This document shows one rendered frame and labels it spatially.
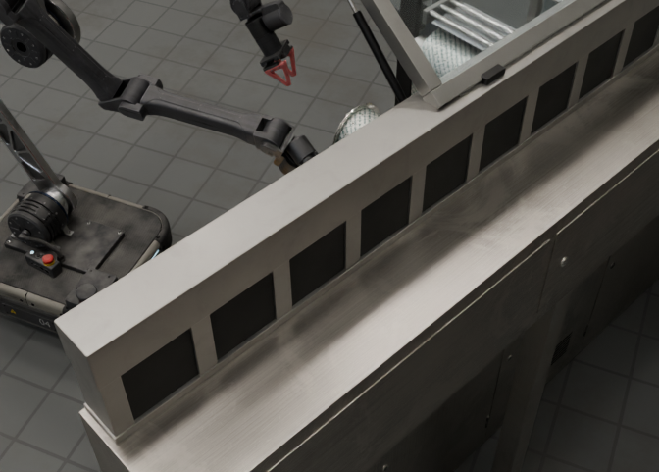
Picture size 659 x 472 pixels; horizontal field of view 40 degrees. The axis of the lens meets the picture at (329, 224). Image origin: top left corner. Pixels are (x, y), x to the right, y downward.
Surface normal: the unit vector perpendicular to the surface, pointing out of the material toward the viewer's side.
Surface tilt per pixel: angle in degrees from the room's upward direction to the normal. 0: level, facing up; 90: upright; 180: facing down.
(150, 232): 0
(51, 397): 0
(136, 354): 90
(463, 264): 0
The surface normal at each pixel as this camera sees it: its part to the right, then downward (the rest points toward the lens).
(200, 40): -0.01, -0.70
